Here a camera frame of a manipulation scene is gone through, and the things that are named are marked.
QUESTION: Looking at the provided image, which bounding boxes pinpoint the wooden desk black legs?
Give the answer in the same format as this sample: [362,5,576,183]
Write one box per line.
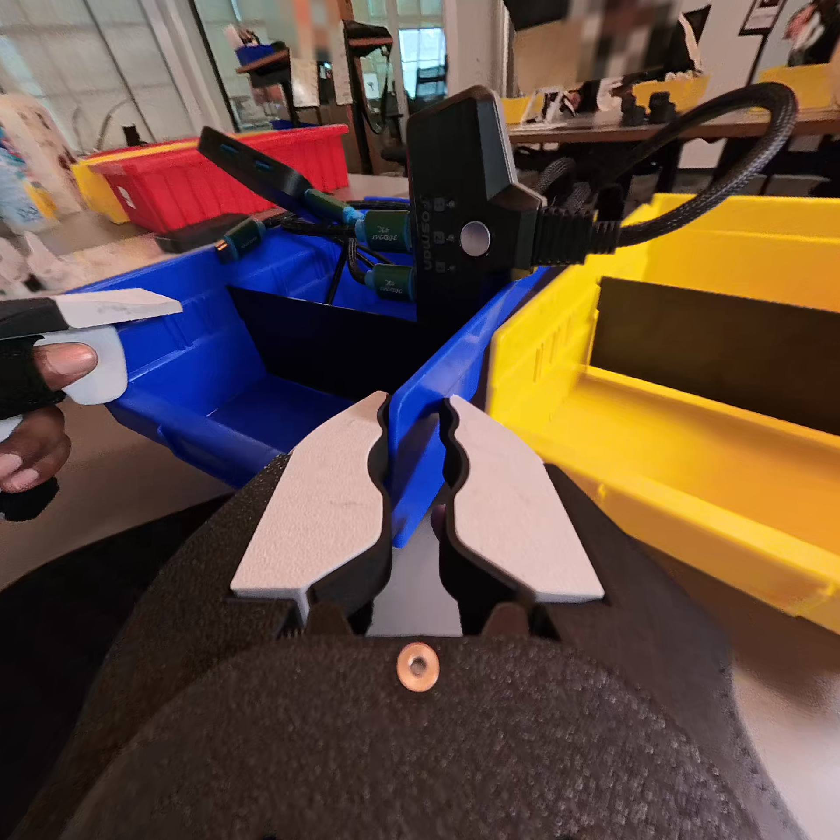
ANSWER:
[508,105,840,198]

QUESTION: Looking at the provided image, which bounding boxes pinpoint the silver hub adapter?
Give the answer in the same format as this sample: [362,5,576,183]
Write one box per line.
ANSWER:
[406,84,549,326]

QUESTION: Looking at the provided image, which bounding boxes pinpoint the person's left hand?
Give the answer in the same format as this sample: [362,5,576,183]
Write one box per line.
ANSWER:
[0,343,98,494]

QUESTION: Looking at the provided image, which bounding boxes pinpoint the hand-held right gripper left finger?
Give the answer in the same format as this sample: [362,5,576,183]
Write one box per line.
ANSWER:
[230,390,393,621]

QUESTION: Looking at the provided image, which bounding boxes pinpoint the white blue printed package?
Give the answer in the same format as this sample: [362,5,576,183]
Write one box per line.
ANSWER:
[0,92,63,231]

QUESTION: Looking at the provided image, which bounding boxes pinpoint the black usb adapter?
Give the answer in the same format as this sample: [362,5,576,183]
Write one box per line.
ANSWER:
[153,212,252,256]

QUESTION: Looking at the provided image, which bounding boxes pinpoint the yellow plastic bin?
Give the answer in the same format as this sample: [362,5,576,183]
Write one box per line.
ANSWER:
[486,192,840,634]
[631,73,711,114]
[69,139,198,225]
[758,62,836,109]

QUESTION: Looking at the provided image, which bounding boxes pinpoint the thick black braided cable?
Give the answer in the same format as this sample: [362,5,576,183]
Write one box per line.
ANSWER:
[533,82,799,266]

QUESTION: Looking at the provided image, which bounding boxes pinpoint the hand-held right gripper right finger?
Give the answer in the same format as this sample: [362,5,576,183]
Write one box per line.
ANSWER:
[438,395,606,605]

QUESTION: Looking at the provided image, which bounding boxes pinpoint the black bin divider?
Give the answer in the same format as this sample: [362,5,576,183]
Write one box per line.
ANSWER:
[226,285,460,401]
[589,276,840,437]

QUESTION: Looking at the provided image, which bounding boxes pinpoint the red plastic bin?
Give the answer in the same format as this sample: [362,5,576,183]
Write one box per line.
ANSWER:
[88,123,350,234]

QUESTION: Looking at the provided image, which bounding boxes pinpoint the row of white small bottles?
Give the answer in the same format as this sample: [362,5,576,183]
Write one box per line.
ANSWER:
[0,233,50,296]

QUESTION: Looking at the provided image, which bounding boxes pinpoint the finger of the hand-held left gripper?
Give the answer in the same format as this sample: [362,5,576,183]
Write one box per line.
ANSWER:
[54,287,185,330]

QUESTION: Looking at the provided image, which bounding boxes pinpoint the blue plastic bin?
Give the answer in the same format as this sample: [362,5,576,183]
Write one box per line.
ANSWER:
[66,197,552,549]

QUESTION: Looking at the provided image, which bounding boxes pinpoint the black multiport usb hub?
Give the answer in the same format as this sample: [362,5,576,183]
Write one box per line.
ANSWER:
[197,126,315,206]

